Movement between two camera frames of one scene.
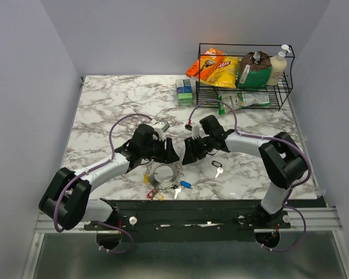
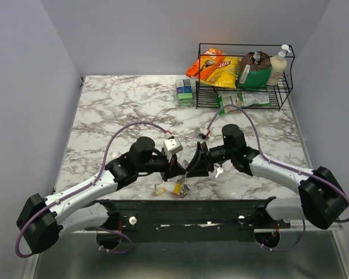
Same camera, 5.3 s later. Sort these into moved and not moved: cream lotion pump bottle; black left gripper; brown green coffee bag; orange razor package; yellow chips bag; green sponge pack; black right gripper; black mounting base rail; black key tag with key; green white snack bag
Moved: black right gripper; black left gripper
Not moved: green white snack bag; cream lotion pump bottle; black mounting base rail; orange razor package; brown green coffee bag; black key tag with key; green sponge pack; yellow chips bag
